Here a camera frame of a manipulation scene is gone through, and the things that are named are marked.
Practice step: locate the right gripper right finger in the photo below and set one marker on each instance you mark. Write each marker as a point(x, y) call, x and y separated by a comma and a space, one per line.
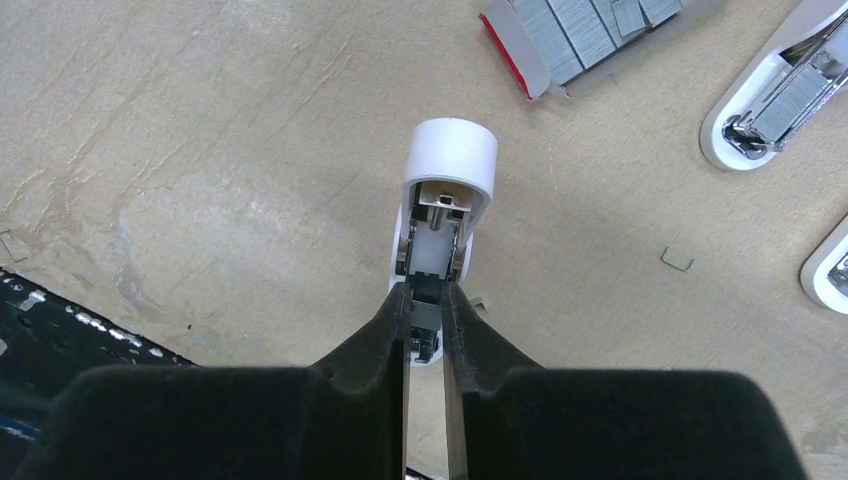
point(508, 417)

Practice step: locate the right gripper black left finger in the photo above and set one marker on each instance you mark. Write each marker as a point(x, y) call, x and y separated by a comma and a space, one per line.
point(344, 416)

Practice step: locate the pink and white stapler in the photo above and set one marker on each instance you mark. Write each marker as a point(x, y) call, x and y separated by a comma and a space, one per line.
point(797, 71)

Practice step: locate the staple strip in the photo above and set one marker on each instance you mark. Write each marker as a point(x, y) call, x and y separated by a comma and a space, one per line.
point(426, 316)

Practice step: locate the single loose staple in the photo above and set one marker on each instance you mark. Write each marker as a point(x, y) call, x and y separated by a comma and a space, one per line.
point(676, 260)

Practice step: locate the silver staple strips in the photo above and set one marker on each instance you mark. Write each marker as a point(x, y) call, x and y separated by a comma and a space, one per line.
point(573, 36)

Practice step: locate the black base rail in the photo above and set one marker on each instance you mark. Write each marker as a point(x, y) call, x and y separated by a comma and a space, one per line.
point(46, 342)

